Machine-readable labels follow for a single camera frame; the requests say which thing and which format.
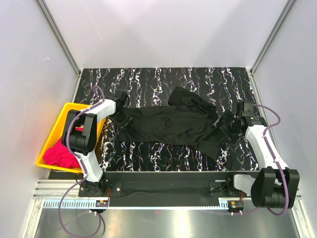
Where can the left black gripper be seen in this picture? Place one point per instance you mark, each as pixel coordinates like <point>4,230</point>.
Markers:
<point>112,118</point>

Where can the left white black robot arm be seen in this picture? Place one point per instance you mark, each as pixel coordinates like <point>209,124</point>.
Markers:
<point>80,138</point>

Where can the aluminium frame rail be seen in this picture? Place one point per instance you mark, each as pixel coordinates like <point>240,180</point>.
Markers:
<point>56,188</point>

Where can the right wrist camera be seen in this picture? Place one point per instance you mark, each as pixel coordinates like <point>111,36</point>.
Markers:
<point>245,109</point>

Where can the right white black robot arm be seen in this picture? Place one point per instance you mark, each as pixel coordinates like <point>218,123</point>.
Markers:
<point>275,186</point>

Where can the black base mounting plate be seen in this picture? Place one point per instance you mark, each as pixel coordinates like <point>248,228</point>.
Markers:
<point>168,177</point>

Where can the black t shirt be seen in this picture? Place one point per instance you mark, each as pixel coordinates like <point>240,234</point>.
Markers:
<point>186,120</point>

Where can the yellow plastic bin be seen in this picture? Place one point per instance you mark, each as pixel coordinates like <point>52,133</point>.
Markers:
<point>62,118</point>

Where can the red t shirt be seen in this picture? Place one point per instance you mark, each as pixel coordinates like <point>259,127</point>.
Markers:
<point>54,155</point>

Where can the white slotted cable duct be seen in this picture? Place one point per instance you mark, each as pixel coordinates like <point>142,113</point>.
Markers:
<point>98,204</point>

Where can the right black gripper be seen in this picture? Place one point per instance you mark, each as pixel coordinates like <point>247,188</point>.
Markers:
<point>229,137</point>

